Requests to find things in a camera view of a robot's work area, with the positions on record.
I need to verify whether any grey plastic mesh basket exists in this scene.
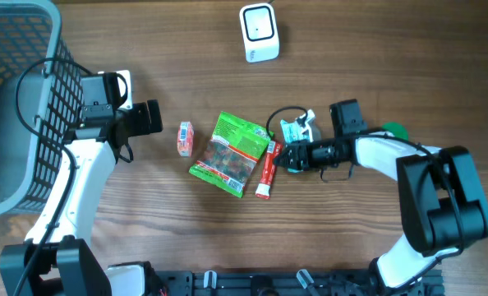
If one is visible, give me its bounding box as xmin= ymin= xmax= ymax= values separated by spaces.
xmin=0 ymin=0 xmax=84 ymax=215

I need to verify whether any white barcode scanner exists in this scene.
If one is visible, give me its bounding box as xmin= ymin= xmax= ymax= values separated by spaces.
xmin=239 ymin=2 xmax=280 ymax=63

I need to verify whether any green gummy candy bag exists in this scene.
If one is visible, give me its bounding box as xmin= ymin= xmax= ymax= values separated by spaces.
xmin=189 ymin=112 xmax=270 ymax=198

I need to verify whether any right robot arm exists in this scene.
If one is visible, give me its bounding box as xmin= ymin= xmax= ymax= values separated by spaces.
xmin=273 ymin=99 xmax=488 ymax=295

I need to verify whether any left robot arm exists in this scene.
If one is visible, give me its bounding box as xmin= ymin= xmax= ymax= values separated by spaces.
xmin=0 ymin=70 xmax=164 ymax=295

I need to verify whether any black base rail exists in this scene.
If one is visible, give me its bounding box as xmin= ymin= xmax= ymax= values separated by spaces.
xmin=145 ymin=269 xmax=446 ymax=296

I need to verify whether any red stick sachet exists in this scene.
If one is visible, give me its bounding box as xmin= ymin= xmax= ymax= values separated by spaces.
xmin=256 ymin=141 xmax=283 ymax=200

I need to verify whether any teal white wipes packet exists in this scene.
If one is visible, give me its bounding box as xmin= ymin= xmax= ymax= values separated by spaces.
xmin=279 ymin=106 xmax=322 ymax=150

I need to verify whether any small red orange box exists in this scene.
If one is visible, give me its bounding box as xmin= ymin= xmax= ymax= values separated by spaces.
xmin=177 ymin=122 xmax=194 ymax=157

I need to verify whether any green lid jar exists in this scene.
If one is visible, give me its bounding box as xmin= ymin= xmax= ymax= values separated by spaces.
xmin=382 ymin=122 xmax=409 ymax=140

